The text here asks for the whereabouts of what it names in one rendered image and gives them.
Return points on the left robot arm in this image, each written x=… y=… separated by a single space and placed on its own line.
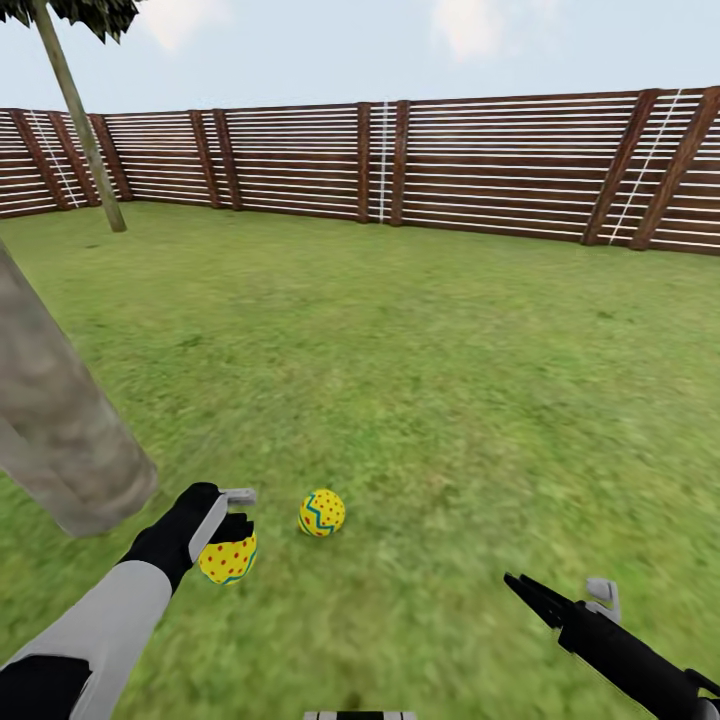
x=77 y=668

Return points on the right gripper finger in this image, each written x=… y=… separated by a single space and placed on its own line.
x=549 y=611
x=543 y=589

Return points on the easter egg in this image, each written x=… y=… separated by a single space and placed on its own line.
x=322 y=513
x=228 y=562

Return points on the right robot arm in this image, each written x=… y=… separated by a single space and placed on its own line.
x=592 y=631

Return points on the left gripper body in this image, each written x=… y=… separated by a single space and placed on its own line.
x=232 y=530

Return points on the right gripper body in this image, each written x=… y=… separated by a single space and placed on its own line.
x=609 y=648

